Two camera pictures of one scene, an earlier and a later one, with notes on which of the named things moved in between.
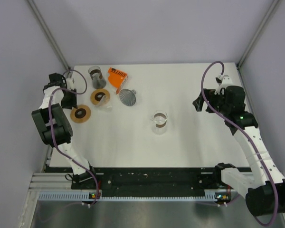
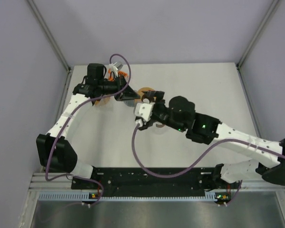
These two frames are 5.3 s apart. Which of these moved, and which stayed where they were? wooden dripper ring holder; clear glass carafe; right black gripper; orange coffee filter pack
Moved: wooden dripper ring holder; right black gripper
Stayed: clear glass carafe; orange coffee filter pack
